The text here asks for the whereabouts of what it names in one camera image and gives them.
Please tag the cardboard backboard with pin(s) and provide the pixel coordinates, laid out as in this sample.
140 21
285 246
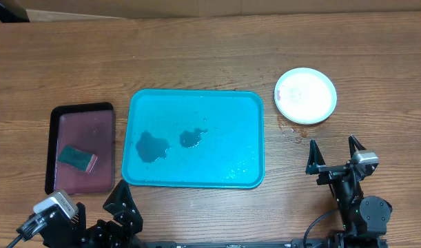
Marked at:
49 10

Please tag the dark green sponge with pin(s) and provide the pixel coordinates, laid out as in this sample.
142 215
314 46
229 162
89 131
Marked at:
78 159

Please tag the teal plastic tray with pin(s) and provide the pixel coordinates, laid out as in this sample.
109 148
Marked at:
194 138

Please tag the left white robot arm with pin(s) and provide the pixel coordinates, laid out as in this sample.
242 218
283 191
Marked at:
62 231

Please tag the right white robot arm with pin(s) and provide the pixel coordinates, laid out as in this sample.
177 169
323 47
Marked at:
364 218

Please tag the light blue plate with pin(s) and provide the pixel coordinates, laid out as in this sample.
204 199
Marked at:
305 96

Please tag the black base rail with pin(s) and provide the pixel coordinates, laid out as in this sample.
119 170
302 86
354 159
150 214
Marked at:
295 243

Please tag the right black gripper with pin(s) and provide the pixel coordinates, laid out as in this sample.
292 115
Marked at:
315 164

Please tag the dark red sponge tray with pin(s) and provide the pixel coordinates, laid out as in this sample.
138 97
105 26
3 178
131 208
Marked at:
87 127

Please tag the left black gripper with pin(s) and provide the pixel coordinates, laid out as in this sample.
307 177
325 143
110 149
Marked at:
114 191

